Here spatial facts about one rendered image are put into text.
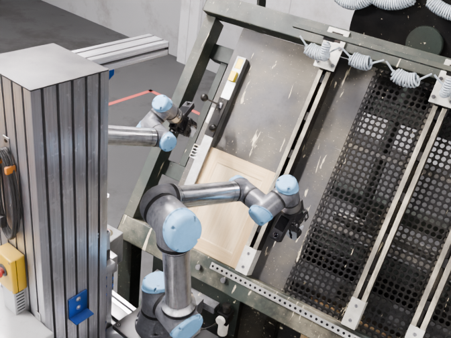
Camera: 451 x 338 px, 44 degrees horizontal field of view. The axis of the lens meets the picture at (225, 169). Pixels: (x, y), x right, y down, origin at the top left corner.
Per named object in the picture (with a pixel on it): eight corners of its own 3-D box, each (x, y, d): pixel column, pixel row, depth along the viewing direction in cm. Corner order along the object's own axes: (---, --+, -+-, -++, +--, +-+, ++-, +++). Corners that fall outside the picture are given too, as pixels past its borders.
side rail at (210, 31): (134, 214, 292) (123, 213, 282) (214, 22, 291) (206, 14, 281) (143, 219, 290) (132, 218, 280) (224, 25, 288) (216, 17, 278)
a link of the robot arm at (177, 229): (182, 307, 198) (176, 186, 167) (206, 334, 189) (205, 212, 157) (153, 322, 192) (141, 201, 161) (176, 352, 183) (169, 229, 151)
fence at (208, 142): (167, 233, 277) (163, 233, 273) (240, 58, 275) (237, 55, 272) (175, 237, 275) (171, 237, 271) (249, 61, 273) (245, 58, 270)
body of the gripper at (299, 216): (309, 218, 208) (307, 201, 199) (296, 235, 205) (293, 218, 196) (292, 210, 212) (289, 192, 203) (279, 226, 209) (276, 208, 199)
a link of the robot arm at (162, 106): (145, 104, 230) (160, 89, 230) (158, 115, 240) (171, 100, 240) (157, 115, 227) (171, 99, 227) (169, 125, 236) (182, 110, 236)
